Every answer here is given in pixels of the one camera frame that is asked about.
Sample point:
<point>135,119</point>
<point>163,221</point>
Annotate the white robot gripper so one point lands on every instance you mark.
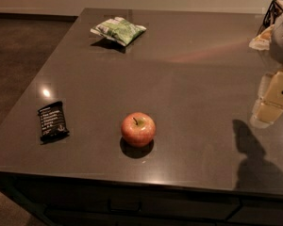
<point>282,41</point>

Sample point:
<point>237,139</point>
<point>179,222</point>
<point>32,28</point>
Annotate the red apple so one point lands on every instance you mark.
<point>138,129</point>

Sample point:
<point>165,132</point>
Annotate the yellow white snack bag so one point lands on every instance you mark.
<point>262,41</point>

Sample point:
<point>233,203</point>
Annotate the green jalapeno chip bag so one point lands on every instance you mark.
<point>118,29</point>

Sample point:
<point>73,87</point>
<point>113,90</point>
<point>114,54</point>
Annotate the black snack bar wrapper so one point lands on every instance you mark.
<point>53,123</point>

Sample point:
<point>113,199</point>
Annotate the black wire basket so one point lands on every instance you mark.
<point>273,12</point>

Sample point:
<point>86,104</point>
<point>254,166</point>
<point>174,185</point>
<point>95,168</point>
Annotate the dark cabinet drawer handle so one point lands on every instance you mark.
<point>122,206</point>

